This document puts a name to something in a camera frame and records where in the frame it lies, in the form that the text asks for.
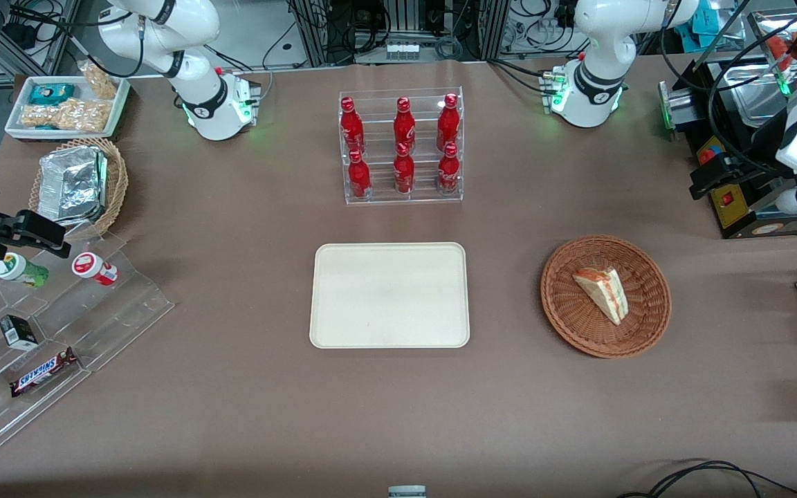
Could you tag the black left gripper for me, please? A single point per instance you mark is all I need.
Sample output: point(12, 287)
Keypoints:
point(746, 168)

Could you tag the triangular sandwich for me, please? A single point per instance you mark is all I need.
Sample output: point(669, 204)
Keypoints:
point(606, 294)

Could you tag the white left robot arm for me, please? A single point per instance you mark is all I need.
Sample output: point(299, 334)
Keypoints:
point(596, 41)

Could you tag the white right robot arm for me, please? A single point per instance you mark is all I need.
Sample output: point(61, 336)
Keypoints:
point(194, 69)

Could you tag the light wicker basket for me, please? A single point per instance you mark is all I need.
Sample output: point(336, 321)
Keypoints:
point(116, 183)

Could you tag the white rectangular snack tray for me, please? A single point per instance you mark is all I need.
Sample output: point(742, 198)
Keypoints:
point(118, 104)

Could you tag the brown round wicker basket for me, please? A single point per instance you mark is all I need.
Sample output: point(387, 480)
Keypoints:
point(571, 325)

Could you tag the cream rectangular plastic tray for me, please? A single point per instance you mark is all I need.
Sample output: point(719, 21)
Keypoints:
point(388, 297)

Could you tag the red round knob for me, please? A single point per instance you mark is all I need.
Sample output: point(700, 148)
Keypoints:
point(710, 149)

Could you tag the green yogurt cup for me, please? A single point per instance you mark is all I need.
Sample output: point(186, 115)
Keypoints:
point(19, 270)

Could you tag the silver foil packet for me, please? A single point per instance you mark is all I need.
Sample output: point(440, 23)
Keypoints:
point(72, 187)

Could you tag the black food warmer case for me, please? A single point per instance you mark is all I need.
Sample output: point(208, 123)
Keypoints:
point(758, 221)

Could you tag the red yogurt cup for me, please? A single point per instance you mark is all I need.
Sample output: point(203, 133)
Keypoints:
point(94, 268)

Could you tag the grey cylinder with green rim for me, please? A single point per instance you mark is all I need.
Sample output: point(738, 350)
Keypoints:
point(675, 109)

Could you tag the steel food pan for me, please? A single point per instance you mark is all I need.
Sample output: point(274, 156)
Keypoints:
point(751, 93)

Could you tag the small black box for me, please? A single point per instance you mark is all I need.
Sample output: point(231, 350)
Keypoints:
point(18, 332)

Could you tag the clear acrylic stepped shelf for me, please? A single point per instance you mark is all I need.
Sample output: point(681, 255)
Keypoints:
point(122, 311)

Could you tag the large clear peanut bag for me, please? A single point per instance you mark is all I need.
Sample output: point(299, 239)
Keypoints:
point(66, 116)

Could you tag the snickers chocolate bar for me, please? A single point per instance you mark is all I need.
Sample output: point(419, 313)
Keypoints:
point(44, 372)

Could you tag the teal snack packet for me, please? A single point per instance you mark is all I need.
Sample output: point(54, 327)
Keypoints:
point(51, 93)

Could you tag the cyan paper box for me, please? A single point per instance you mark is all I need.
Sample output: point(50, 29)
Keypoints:
point(713, 17)

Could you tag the small clear snack bag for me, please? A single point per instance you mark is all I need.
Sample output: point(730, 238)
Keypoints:
point(99, 81)

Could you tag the red cola bottle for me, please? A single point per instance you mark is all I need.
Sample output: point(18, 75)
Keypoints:
point(404, 128)
point(447, 124)
point(352, 128)
point(404, 173)
point(359, 178)
point(448, 173)

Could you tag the clear acrylic bottle rack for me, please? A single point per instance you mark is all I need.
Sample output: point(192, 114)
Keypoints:
point(381, 149)

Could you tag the white power strip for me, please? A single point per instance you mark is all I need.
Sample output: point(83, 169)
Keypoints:
point(402, 50)

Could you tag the red rocker switch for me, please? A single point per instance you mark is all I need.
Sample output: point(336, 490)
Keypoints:
point(727, 199)

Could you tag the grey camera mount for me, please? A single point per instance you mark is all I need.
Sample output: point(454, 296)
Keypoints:
point(407, 492)

